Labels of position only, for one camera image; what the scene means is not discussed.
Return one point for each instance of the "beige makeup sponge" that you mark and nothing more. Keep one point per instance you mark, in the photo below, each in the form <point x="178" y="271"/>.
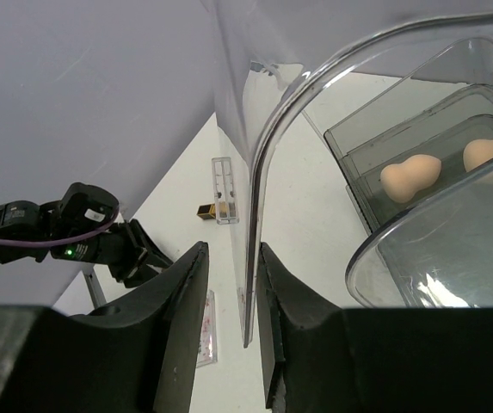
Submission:
<point x="402" y="181"/>
<point x="477" y="152"/>

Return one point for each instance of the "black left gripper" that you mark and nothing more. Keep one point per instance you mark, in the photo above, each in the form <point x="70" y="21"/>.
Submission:
<point x="89" y="216"/>

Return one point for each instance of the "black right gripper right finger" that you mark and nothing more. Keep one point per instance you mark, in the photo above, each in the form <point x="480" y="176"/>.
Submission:
<point x="319" y="357"/>

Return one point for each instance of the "clear nail sticker case left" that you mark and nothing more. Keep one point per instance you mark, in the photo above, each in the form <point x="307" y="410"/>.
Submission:
<point x="208" y="344"/>

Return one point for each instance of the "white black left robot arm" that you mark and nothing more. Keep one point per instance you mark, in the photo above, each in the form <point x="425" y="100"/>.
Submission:
<point x="21" y="234"/>

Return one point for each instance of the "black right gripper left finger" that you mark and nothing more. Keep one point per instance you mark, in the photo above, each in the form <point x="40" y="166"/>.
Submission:
<point x="137" y="353"/>

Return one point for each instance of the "clear acrylic makeup organizer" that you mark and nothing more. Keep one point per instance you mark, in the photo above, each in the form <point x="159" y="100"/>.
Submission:
<point x="351" y="68"/>

